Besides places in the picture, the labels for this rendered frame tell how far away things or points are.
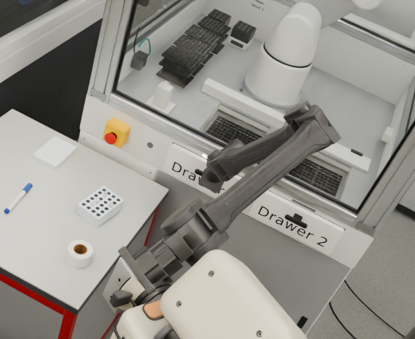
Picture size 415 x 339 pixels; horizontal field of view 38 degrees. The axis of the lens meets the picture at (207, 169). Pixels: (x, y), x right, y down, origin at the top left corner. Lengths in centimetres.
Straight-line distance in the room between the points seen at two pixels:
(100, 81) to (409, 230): 230
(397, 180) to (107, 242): 85
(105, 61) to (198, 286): 109
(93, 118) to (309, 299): 96
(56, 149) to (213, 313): 118
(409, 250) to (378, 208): 176
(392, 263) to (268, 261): 146
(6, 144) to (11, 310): 54
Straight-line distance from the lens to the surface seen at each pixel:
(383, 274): 336
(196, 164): 193
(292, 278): 212
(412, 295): 337
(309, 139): 127
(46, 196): 191
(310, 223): 193
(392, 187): 182
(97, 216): 182
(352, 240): 195
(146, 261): 117
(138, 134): 200
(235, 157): 157
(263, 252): 208
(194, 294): 100
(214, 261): 99
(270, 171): 124
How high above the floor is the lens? 209
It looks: 38 degrees down
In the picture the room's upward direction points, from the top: 22 degrees clockwise
